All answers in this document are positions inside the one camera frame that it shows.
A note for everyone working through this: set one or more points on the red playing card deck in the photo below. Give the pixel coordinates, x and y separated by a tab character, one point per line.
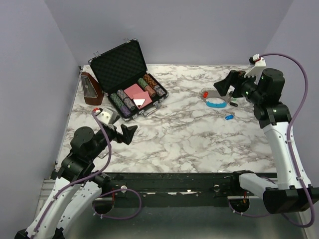
136	92

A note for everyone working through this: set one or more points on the blue silver carabiner keyring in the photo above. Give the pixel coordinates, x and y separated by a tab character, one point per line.
214	100

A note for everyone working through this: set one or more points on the white dealer button card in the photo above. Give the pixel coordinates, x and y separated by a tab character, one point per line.
139	102

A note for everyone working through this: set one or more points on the blue key tag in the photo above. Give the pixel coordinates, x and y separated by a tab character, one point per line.
230	116

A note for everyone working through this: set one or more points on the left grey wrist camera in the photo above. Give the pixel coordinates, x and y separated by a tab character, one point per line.
106	115

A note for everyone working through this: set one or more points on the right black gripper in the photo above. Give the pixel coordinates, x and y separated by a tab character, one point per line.
236	78

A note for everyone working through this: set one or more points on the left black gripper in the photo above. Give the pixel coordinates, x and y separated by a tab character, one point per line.
128	133

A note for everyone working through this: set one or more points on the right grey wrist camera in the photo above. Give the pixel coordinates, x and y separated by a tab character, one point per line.
257	65

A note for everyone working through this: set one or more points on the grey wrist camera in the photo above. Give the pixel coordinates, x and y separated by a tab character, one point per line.
257	65
106	115

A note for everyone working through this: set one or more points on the black poker chip case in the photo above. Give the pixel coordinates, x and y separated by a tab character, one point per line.
118	69

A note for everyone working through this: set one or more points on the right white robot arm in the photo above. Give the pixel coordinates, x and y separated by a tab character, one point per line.
293	191

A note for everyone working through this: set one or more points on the brown wooden metronome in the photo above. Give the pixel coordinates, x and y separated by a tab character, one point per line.
92	91

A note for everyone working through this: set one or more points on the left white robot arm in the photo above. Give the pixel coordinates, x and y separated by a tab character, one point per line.
77	185

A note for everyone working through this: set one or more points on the black mounting rail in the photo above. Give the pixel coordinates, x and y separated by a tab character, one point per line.
155	190

